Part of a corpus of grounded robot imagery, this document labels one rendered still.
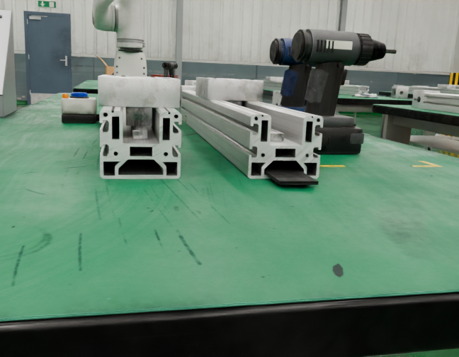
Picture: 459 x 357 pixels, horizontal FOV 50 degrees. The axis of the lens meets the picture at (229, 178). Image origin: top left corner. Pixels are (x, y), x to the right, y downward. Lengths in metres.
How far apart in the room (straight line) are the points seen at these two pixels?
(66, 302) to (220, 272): 0.10
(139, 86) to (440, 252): 0.44
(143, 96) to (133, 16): 0.90
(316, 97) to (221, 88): 0.18
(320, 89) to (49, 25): 11.66
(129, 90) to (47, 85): 11.74
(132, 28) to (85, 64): 10.80
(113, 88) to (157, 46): 11.71
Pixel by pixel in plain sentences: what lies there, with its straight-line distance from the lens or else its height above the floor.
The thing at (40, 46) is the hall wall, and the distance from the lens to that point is 12.44.
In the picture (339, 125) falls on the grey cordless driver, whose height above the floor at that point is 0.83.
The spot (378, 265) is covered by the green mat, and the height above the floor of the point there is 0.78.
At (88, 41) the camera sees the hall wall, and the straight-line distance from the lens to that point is 12.37.
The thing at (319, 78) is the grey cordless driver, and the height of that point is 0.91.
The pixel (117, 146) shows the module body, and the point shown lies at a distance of 0.63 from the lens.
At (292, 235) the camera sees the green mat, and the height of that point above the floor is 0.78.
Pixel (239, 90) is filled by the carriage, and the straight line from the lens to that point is 0.97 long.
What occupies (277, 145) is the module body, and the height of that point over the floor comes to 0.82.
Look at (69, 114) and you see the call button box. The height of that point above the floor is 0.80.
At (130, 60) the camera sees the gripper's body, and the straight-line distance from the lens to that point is 1.59.
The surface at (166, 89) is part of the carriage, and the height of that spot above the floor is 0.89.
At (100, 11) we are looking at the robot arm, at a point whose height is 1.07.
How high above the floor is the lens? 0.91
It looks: 12 degrees down
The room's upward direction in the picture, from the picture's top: 3 degrees clockwise
